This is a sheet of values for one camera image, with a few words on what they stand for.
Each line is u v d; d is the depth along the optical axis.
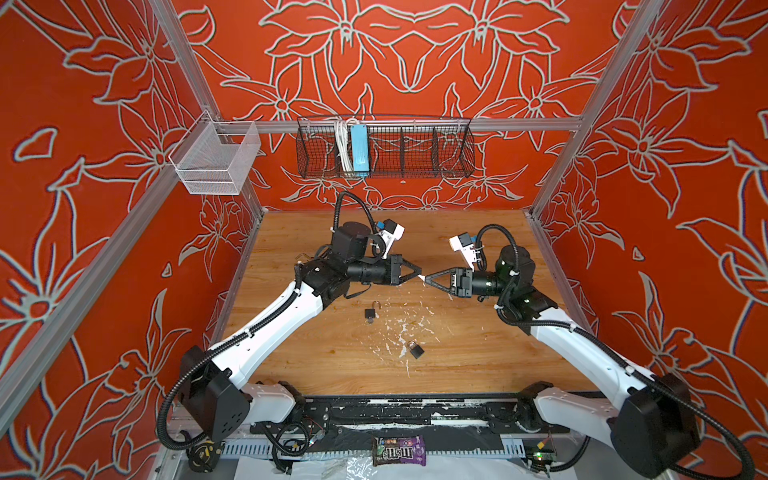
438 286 0.67
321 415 0.73
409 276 0.66
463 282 0.62
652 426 0.39
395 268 0.60
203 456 0.66
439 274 0.66
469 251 0.66
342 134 0.87
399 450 0.68
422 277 0.67
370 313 0.92
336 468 0.67
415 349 0.84
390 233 0.64
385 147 0.98
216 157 0.94
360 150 0.90
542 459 0.68
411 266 0.66
